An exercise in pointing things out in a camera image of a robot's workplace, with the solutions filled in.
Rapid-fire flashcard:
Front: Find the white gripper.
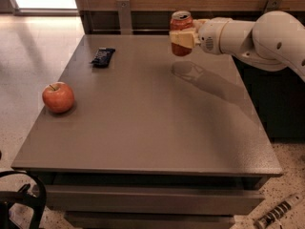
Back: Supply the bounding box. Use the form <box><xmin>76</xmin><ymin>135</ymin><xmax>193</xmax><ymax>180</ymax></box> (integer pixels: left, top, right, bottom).
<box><xmin>170</xmin><ymin>17</ymin><xmax>231</xmax><ymax>55</ymax></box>

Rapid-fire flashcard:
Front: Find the red coke can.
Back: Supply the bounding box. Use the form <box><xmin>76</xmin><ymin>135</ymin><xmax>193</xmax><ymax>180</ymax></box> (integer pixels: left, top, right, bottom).
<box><xmin>170</xmin><ymin>10</ymin><xmax>193</xmax><ymax>56</ymax></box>

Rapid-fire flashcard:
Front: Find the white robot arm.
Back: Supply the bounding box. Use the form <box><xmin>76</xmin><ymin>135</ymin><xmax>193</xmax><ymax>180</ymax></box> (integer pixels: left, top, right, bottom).
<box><xmin>170</xmin><ymin>10</ymin><xmax>305</xmax><ymax>81</ymax></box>

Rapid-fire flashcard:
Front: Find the red apple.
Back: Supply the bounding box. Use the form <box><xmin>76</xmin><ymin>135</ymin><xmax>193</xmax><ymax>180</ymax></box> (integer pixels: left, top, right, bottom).
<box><xmin>42</xmin><ymin>82</ymin><xmax>74</xmax><ymax>114</ymax></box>

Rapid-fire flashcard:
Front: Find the dark blue snack bar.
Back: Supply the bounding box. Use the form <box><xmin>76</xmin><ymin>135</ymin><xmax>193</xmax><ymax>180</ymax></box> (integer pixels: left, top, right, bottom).
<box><xmin>91</xmin><ymin>48</ymin><xmax>115</xmax><ymax>68</ymax></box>

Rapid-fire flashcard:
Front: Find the grey drawer cabinet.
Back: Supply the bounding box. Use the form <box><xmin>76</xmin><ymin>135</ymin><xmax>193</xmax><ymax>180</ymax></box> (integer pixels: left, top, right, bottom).
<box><xmin>12</xmin><ymin>35</ymin><xmax>282</xmax><ymax>229</ymax></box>

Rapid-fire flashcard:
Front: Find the striped cylindrical tool on floor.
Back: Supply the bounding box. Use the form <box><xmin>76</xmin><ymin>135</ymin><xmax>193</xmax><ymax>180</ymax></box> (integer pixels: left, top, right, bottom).
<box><xmin>254</xmin><ymin>193</ymin><xmax>303</xmax><ymax>229</ymax></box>

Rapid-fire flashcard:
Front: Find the left metal bracket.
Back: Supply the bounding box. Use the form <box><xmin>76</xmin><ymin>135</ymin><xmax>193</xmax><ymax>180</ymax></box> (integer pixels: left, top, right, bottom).
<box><xmin>116</xmin><ymin>0</ymin><xmax>132</xmax><ymax>35</ymax></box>

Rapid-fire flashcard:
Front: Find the metal bracket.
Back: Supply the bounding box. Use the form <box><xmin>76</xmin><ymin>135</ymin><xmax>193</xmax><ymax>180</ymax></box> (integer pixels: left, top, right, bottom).
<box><xmin>263</xmin><ymin>0</ymin><xmax>282</xmax><ymax>13</ymax></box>
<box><xmin>116</xmin><ymin>0</ymin><xmax>132</xmax><ymax>35</ymax></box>

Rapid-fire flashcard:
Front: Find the right metal bracket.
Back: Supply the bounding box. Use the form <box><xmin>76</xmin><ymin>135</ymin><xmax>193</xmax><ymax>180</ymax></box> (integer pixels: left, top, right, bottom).
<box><xmin>263</xmin><ymin>0</ymin><xmax>282</xmax><ymax>13</ymax></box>

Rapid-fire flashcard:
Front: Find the black chair frame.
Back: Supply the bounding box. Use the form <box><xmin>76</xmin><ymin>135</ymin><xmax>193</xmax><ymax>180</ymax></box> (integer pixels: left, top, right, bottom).
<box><xmin>0</xmin><ymin>171</ymin><xmax>47</xmax><ymax>229</ymax></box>

